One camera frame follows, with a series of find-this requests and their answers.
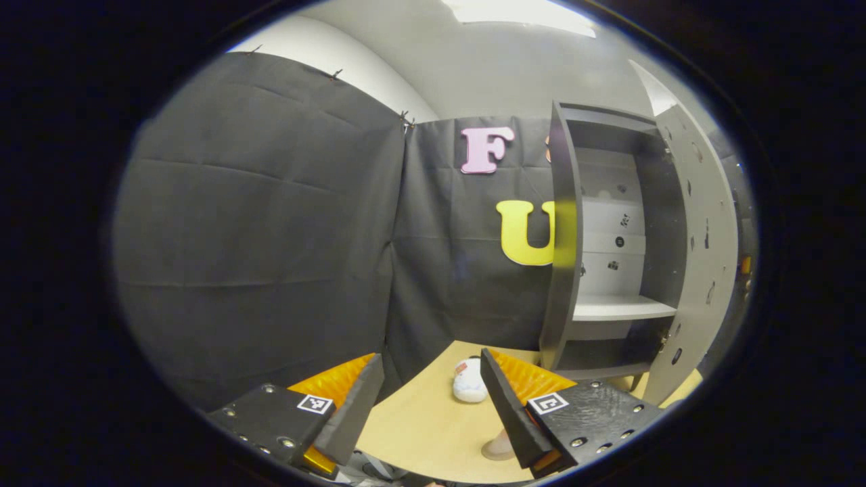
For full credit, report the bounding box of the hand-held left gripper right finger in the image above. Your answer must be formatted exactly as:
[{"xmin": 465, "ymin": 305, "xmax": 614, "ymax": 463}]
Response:
[{"xmin": 480, "ymin": 348, "xmax": 667, "ymax": 478}]

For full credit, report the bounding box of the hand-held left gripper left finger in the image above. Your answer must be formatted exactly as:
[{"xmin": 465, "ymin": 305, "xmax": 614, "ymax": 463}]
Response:
[{"xmin": 206, "ymin": 353, "xmax": 385, "ymax": 480}]

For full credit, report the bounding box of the light grey cabinet door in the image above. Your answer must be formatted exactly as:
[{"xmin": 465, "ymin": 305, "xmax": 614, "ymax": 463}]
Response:
[{"xmin": 629, "ymin": 60, "xmax": 742, "ymax": 407}]

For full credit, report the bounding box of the white cabinet shelf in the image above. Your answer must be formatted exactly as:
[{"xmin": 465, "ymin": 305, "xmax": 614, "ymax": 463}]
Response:
[{"xmin": 574, "ymin": 294, "xmax": 677, "ymax": 322}]

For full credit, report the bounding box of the dark grey cabinet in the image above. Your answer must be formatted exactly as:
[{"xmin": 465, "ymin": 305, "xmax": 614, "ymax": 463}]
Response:
[{"xmin": 539, "ymin": 101, "xmax": 684, "ymax": 381}]

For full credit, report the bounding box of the white plush toy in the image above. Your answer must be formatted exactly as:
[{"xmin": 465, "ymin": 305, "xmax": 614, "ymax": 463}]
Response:
[{"xmin": 452, "ymin": 358, "xmax": 489, "ymax": 404}]

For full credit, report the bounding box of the black backdrop cloth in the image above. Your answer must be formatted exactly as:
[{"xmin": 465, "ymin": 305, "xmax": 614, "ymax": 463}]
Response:
[{"xmin": 112, "ymin": 51, "xmax": 566, "ymax": 413}]

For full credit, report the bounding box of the ceiling light panel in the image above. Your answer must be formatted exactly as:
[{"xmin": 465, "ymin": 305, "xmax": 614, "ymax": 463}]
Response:
[{"xmin": 443, "ymin": 0, "xmax": 596, "ymax": 38}]

